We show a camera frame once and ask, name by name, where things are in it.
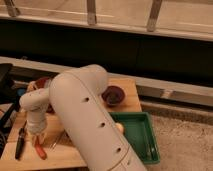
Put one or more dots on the black handled can opener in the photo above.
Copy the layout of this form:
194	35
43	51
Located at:
20	141

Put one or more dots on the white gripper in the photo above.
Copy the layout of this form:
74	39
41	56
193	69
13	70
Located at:
36	128

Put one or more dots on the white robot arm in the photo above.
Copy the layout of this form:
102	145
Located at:
74	96

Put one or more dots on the metal measuring cup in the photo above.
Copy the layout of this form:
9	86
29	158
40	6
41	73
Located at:
59	137

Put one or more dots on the brown red bowl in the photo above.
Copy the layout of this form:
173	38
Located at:
42	82

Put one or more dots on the dark red bowl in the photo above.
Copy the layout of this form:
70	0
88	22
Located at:
113	95

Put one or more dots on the peach apple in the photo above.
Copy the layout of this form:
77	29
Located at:
120	127

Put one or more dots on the green plastic tray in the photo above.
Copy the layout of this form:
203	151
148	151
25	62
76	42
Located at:
139	132

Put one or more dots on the black equipment at left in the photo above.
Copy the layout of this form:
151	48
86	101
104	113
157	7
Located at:
7	95

